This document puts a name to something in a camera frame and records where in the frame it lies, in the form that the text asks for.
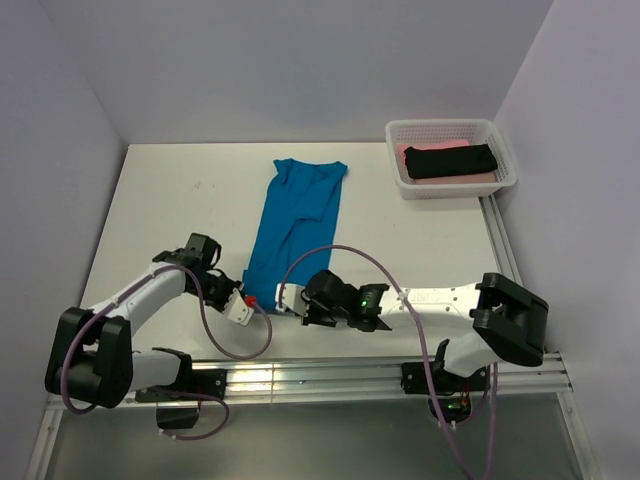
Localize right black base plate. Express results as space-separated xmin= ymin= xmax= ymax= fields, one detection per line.
xmin=400 ymin=361 xmax=490 ymax=396

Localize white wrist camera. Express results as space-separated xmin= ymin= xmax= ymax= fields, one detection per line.
xmin=223 ymin=292 xmax=254 ymax=327
xmin=275 ymin=283 xmax=308 ymax=317

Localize pink folded t-shirt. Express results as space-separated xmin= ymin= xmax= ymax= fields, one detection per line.
xmin=397 ymin=140 xmax=498 ymax=185

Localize blue t-shirt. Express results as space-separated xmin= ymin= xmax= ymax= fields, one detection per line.
xmin=242 ymin=159 xmax=348 ymax=313

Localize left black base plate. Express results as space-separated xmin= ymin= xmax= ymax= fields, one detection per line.
xmin=135 ymin=369 xmax=227 ymax=403

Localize aluminium rail frame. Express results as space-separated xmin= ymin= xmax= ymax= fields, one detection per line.
xmin=25 ymin=195 xmax=603 ymax=479

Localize black rolled t-shirt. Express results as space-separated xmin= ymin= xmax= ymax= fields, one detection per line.
xmin=404 ymin=144 xmax=498 ymax=180

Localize white plastic basket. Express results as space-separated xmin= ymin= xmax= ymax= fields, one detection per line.
xmin=385 ymin=119 xmax=517 ymax=200

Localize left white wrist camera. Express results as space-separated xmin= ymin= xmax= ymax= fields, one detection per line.
xmin=223 ymin=292 xmax=254 ymax=327

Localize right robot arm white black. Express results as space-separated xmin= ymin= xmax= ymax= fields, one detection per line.
xmin=296 ymin=270 xmax=549 ymax=390

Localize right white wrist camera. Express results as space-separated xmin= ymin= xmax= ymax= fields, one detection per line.
xmin=275 ymin=283 xmax=308 ymax=317

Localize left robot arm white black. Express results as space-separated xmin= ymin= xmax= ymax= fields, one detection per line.
xmin=44 ymin=233 xmax=253 ymax=408

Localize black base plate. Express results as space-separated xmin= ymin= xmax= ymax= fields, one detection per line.
xmin=135 ymin=369 xmax=227 ymax=403
xmin=400 ymin=361 xmax=490 ymax=396

